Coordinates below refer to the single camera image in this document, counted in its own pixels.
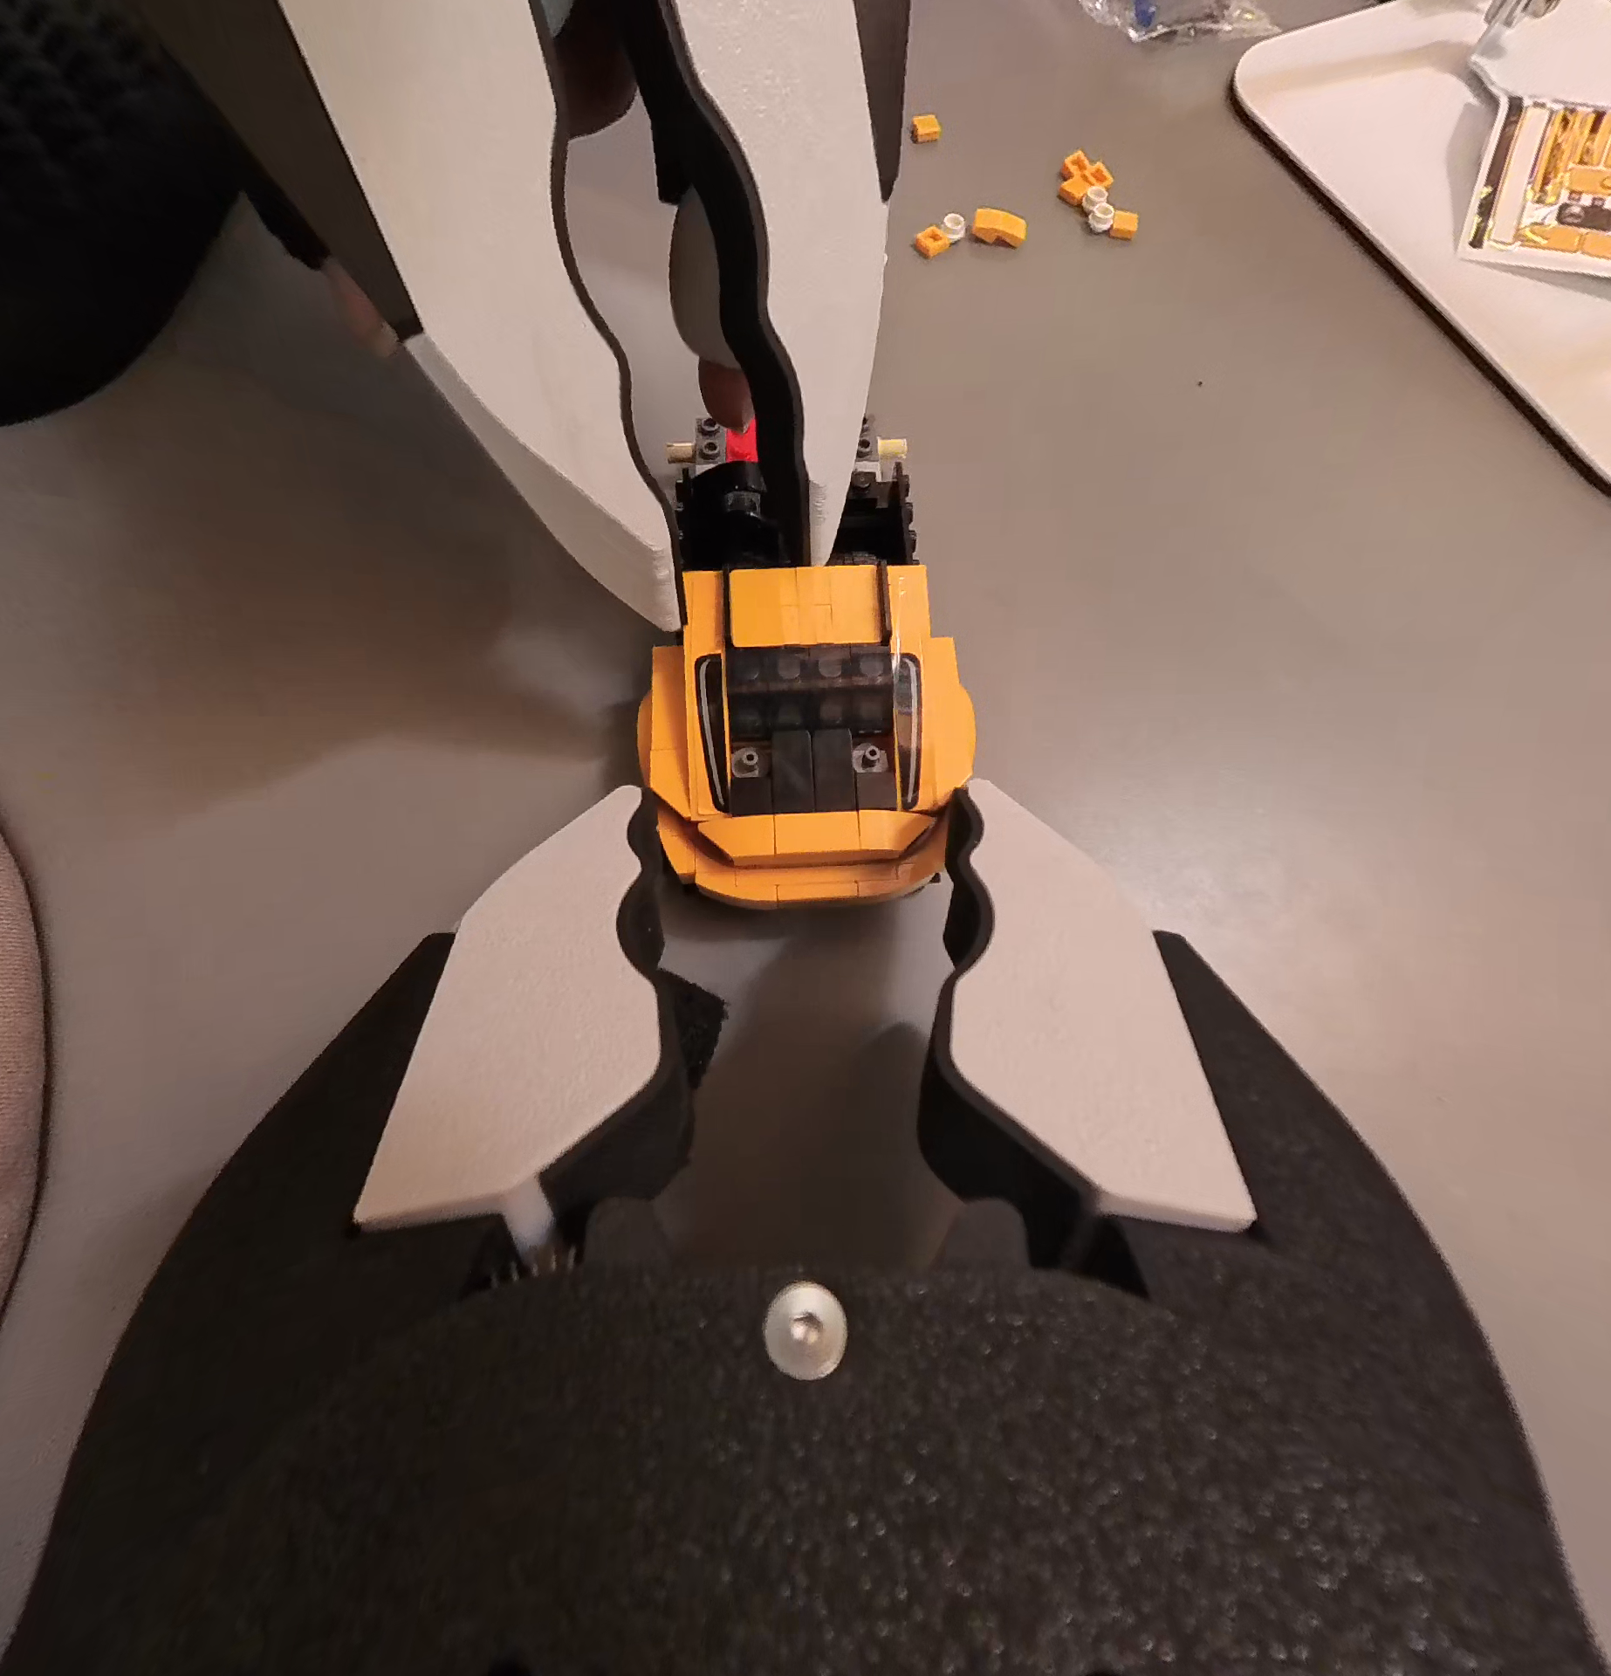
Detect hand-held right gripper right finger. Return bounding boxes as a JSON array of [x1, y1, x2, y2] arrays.
[[920, 776, 1259, 1234]]

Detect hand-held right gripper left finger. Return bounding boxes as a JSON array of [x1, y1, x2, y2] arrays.
[[349, 785, 695, 1238]]

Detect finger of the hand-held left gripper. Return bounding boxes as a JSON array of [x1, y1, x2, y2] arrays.
[[278, 0, 688, 636], [628, 0, 890, 570]]

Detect orange black lego car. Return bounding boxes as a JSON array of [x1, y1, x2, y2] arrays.
[[636, 411, 980, 918]]

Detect scattered orange white lego pieces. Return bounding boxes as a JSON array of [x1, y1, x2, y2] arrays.
[[907, 112, 1143, 264]]

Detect person's left hand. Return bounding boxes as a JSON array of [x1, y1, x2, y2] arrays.
[[323, 0, 757, 423]]

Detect clear bag of dark pieces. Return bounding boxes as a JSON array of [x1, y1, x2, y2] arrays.
[[1079, 0, 1281, 43]]

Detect beige hooded sweatshirt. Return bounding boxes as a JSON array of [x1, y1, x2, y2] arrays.
[[0, 772, 50, 1405]]

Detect white book stand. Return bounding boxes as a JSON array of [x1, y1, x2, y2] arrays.
[[1231, 0, 1611, 509]]

